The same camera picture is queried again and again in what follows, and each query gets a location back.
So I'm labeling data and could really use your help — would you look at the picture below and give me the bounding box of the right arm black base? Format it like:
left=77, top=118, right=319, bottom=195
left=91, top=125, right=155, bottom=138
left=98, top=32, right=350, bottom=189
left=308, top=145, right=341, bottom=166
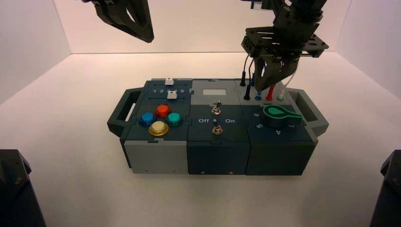
left=369, top=149, right=401, bottom=227

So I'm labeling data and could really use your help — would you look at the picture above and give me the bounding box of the yellow push button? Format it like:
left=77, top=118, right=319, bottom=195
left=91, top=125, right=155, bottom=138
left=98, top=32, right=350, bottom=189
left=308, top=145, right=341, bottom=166
left=148, top=121, right=169, bottom=137

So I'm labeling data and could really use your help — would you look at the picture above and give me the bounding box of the teal push button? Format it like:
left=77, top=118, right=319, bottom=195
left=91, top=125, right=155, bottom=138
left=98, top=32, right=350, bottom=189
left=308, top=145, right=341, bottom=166
left=165, top=112, right=183, bottom=127

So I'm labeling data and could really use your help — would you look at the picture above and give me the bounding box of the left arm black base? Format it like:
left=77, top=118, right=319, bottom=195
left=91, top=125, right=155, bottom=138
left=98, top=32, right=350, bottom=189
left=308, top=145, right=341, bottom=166
left=0, top=149, right=47, bottom=227

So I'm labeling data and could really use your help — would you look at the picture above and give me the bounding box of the blue push button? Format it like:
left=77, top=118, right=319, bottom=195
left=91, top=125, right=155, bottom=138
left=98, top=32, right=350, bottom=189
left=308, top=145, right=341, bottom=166
left=138, top=112, right=157, bottom=127

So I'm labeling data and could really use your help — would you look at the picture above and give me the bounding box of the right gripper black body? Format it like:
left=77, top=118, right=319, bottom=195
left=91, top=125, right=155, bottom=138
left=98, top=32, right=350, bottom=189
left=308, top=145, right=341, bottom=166
left=241, top=4, right=330, bottom=59

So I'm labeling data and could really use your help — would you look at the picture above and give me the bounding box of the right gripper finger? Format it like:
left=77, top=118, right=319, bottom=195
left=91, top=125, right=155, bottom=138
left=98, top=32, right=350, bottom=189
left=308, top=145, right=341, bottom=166
left=253, top=56, right=279, bottom=92
left=262, top=59, right=300, bottom=91

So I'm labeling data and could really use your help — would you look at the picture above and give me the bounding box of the blue banana plug wire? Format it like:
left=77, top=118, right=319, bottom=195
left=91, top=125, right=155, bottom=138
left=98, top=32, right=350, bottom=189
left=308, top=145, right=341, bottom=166
left=250, top=64, right=262, bottom=99

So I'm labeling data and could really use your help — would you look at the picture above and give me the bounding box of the red banana plug wire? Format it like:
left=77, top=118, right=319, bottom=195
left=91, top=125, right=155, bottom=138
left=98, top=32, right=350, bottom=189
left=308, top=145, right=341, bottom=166
left=265, top=84, right=277, bottom=102

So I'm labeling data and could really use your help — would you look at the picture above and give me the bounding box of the dark teal grey control box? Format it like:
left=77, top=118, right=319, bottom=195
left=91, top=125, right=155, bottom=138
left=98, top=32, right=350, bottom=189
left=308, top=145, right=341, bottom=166
left=106, top=78, right=330, bottom=176

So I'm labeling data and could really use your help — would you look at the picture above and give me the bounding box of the white banana plug wire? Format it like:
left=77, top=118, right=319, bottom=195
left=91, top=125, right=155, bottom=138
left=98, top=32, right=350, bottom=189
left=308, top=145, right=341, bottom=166
left=278, top=70, right=296, bottom=100

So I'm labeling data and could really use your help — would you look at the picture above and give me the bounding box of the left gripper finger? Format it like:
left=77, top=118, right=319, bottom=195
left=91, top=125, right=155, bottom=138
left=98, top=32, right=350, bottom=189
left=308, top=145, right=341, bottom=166
left=94, top=1, right=151, bottom=44
left=127, top=0, right=155, bottom=44

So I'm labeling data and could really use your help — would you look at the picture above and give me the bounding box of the red push button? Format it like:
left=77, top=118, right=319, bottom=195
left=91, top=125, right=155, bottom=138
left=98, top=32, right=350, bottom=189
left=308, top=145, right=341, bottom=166
left=154, top=105, right=171, bottom=118

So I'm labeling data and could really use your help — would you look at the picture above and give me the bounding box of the black banana plug wire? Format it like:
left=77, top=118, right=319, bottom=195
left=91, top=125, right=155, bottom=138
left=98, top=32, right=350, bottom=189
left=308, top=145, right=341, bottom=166
left=239, top=54, right=255, bottom=101

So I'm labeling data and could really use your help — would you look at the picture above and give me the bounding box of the green rotary knob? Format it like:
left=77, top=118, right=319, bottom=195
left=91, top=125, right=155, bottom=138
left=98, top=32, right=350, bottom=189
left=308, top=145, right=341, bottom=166
left=262, top=105, right=304, bottom=129

